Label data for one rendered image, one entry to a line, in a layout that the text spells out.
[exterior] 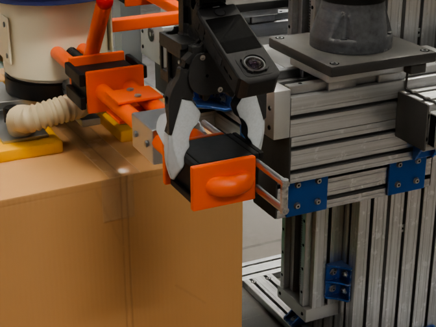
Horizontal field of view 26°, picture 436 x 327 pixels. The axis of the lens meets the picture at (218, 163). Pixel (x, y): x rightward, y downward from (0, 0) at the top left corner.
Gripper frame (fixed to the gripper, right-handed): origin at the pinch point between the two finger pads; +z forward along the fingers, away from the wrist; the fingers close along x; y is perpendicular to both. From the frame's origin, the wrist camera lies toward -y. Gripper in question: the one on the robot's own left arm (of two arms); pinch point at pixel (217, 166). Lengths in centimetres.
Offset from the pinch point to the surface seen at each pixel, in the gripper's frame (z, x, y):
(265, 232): 110, -104, 178
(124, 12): 20, -46, 155
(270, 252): 110, -98, 164
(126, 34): 26, -46, 155
